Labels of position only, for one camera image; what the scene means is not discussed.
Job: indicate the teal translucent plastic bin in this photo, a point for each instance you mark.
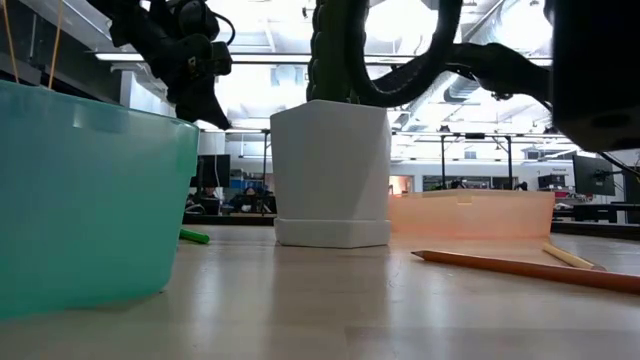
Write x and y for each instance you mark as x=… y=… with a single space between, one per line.
x=90 y=200

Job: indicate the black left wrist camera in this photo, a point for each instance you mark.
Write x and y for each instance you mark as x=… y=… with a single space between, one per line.
x=197 y=20

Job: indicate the green cactus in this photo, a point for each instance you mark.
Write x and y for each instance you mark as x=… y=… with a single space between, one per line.
x=327 y=50

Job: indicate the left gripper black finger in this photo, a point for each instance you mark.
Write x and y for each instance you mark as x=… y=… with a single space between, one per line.
x=200 y=110

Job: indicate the black computer monitor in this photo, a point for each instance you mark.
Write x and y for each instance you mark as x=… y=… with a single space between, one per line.
x=215 y=170

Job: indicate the long ceiling light strip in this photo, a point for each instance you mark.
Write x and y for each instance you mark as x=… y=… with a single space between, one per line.
x=270 y=57

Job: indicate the black aluminium table frame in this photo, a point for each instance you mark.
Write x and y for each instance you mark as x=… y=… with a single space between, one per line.
x=230 y=219

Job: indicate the orange pencil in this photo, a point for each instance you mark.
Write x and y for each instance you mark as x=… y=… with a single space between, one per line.
x=525 y=270

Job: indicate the green pen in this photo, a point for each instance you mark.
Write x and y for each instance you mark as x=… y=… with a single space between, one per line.
x=195 y=236

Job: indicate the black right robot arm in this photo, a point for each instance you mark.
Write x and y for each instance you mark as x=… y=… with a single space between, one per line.
x=595 y=75

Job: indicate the orange translucent plastic bin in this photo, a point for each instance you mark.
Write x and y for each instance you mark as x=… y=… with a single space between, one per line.
x=470 y=215

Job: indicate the small black monitor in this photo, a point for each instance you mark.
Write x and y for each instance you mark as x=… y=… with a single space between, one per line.
x=551 y=181

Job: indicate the large black monitor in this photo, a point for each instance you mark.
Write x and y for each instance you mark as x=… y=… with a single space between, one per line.
x=594 y=175

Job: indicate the white hexagonal plant pot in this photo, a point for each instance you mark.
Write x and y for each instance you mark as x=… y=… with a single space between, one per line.
x=330 y=170

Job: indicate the yellow pencil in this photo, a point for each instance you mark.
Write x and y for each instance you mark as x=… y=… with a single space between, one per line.
x=567 y=256

